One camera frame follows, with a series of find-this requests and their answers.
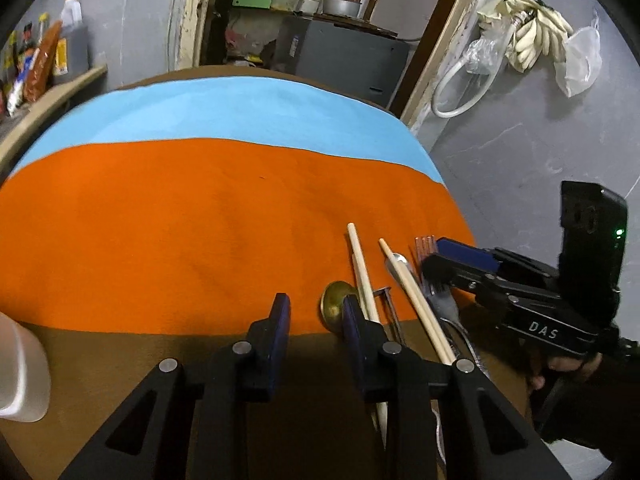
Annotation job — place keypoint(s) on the clear plastic bag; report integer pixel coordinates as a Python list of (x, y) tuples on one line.
[(580, 60)]

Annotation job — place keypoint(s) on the copper fork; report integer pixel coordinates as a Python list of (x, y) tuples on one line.
[(425, 247)]

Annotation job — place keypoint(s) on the aluminium pot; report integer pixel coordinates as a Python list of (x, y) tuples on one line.
[(341, 6)]

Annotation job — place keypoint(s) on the wooden door frame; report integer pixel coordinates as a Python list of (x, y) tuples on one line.
[(435, 60)]

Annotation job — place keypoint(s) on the silver fork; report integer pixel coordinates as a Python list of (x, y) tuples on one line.
[(442, 302)]

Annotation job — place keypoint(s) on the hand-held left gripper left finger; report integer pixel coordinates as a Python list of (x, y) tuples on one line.
[(280, 321)]

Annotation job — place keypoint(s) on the brown sauce packet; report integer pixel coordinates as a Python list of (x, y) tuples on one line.
[(42, 65)]

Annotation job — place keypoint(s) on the row of glass sauce bottles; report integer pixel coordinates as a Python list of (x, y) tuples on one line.
[(17, 75)]

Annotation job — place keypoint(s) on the white plastic utensil holder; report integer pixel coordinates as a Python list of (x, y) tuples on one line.
[(22, 370)]

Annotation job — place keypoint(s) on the light blue felt mat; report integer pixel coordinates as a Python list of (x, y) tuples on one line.
[(225, 110)]

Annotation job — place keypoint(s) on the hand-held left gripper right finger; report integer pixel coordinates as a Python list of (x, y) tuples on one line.
[(351, 322)]

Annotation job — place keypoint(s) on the metal fork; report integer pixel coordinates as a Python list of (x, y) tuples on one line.
[(401, 261)]

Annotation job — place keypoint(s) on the white enamel pot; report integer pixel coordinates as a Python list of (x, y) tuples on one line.
[(307, 5)]

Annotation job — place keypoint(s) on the person's right hand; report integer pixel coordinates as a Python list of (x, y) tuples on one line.
[(570, 364)]

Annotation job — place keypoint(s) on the gold spoon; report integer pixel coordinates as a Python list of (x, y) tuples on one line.
[(332, 306)]

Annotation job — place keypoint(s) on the dark sauce jug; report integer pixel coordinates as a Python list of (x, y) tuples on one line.
[(75, 45)]

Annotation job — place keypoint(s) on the metal peeler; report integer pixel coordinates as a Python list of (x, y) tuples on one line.
[(388, 305)]

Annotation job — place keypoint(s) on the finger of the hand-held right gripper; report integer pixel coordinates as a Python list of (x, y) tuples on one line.
[(445, 271), (465, 254)]

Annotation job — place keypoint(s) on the orange felt mat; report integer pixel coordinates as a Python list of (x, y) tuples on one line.
[(200, 240)]

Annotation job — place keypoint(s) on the beige kitchen counter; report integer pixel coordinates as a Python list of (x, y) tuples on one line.
[(50, 105)]

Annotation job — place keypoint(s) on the grey metal cabinet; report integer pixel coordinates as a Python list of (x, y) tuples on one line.
[(340, 55)]

